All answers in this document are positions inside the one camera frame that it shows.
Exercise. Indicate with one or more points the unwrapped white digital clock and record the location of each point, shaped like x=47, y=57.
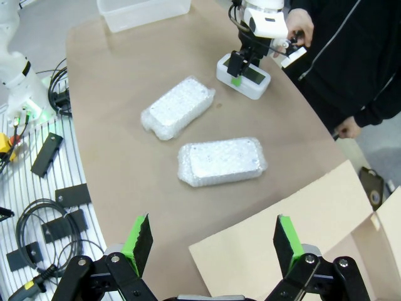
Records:
x=255, y=86

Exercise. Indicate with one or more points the black flat bracket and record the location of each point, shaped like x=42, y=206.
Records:
x=64, y=225
x=23, y=257
x=73, y=195
x=47, y=155

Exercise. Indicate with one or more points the person in black jacket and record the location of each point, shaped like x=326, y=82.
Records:
x=354, y=56

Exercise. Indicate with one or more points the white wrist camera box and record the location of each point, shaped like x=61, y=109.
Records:
x=266, y=22

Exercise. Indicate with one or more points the bubble-wrapped clock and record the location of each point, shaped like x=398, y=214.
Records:
x=177, y=108
x=222, y=161

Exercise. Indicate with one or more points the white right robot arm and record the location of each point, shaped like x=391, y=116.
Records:
x=18, y=81

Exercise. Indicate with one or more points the yellow emergency stop box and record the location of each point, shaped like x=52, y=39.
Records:
x=7, y=147

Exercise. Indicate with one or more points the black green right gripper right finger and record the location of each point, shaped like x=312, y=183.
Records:
x=300, y=282

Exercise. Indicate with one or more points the clear plastic container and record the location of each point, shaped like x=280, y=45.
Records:
x=141, y=14

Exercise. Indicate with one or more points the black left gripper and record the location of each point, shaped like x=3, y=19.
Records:
x=255, y=45

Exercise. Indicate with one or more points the brown cardboard box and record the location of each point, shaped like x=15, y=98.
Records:
x=282, y=207

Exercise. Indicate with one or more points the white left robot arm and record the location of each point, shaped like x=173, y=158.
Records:
x=263, y=4

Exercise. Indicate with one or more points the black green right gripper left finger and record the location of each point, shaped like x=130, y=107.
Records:
x=125, y=282

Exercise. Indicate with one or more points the person's bare hand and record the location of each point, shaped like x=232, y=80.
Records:
x=304, y=26
x=349, y=128

